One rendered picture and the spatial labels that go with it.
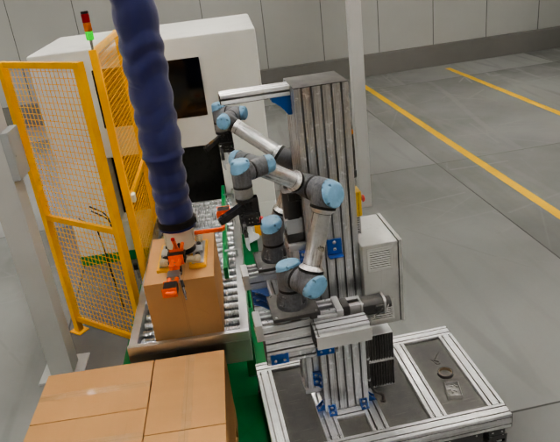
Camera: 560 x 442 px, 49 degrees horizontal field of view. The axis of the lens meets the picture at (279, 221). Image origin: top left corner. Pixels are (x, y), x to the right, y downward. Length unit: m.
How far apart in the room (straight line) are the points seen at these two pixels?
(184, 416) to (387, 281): 1.21
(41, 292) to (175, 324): 1.10
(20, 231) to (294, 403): 2.01
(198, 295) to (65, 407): 0.90
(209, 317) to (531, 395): 1.96
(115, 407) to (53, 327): 1.26
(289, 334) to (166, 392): 0.79
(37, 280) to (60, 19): 8.14
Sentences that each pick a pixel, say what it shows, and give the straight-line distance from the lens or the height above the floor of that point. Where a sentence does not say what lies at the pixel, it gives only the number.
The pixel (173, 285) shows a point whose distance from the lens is 3.17.
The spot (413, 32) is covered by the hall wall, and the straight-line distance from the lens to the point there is 12.78.
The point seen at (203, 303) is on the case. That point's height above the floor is 0.78.
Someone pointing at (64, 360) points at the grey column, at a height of 0.13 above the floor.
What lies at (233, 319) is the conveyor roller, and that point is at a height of 0.55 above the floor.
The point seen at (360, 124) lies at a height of 0.88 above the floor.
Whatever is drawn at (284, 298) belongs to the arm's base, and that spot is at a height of 1.10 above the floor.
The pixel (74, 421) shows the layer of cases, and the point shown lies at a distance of 3.42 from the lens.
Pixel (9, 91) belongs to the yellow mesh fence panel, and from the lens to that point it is 4.51.
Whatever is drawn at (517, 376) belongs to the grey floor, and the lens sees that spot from 4.22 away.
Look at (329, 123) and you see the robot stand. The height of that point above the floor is 1.85.
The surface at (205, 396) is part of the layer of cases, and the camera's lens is 3.31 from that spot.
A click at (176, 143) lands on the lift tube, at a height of 1.67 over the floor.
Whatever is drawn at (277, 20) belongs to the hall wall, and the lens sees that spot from 12.03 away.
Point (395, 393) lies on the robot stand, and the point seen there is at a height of 0.21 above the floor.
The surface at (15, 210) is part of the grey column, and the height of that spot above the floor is 1.28.
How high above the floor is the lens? 2.62
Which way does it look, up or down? 24 degrees down
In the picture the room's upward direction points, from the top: 7 degrees counter-clockwise
